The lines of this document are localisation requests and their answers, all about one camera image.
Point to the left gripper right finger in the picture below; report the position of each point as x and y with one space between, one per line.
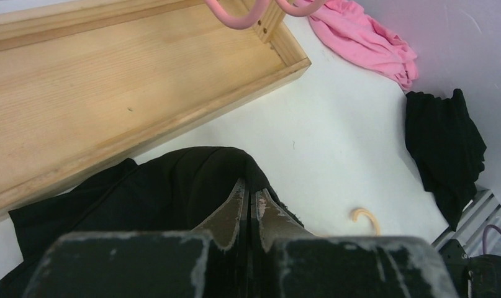
272 230

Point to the black garment right side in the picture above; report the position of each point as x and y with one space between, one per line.
447 149

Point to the black pleated skirt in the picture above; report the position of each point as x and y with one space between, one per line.
128 230

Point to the left gripper clear left finger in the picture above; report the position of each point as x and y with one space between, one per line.
226 272

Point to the wooden hanger rack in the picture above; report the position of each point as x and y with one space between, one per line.
83 83

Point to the pink garment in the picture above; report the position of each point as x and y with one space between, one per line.
345 28

